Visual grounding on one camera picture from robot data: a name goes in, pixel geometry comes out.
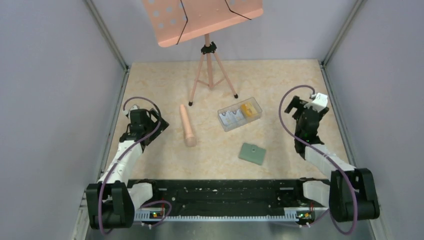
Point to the white cards in box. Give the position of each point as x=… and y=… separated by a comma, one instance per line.
x=229, y=117

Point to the green leather card holder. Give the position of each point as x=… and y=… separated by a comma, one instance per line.
x=252, y=153

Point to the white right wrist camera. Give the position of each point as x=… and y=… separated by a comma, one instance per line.
x=319, y=102

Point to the yellow card in box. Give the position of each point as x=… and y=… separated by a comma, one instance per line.
x=248, y=110

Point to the clear plastic card box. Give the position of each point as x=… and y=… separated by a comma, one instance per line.
x=237, y=106

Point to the pink music stand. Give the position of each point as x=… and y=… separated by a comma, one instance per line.
x=177, y=21

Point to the aluminium front rail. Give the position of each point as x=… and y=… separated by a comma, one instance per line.
x=151, y=215

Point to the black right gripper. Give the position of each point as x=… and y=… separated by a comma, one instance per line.
x=298, y=104

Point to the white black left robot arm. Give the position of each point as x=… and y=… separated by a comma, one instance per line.
x=111, y=202

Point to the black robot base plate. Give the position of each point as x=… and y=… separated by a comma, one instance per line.
x=218, y=198

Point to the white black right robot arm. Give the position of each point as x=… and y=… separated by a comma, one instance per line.
x=351, y=191

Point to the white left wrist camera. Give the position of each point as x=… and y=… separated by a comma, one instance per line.
x=128, y=111

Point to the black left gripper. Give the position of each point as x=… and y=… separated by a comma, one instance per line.
x=163, y=125

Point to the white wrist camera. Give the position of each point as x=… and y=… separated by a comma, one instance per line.
x=128, y=111
x=319, y=102

